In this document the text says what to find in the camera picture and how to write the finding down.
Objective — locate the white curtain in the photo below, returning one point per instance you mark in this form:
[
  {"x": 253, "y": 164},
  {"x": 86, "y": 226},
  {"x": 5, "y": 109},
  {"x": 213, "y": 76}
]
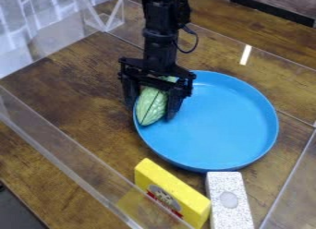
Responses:
[{"x": 37, "y": 27}]

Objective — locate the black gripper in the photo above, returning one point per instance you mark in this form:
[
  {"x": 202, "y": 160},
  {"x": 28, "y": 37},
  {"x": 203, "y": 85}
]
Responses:
[{"x": 136, "y": 73}]

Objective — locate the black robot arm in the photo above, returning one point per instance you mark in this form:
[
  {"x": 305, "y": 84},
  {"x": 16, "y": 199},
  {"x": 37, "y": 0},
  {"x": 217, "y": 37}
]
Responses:
[{"x": 166, "y": 17}]

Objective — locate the white speckled block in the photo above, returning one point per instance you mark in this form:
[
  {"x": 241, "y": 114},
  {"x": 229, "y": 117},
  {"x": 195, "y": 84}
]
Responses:
[{"x": 230, "y": 211}]

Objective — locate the blue round tray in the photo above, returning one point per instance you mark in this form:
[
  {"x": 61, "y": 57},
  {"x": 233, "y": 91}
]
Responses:
[{"x": 223, "y": 129}]

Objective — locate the yellow sponge block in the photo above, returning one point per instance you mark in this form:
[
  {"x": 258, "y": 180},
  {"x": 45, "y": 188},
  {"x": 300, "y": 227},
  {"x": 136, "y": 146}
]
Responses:
[{"x": 177, "y": 196}]

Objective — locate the clear acrylic enclosure wall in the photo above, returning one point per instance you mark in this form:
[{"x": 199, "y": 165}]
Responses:
[{"x": 68, "y": 142}]

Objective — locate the green bitter gourd toy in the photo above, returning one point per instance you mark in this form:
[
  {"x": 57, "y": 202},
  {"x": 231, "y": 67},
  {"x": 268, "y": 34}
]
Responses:
[{"x": 150, "y": 107}]

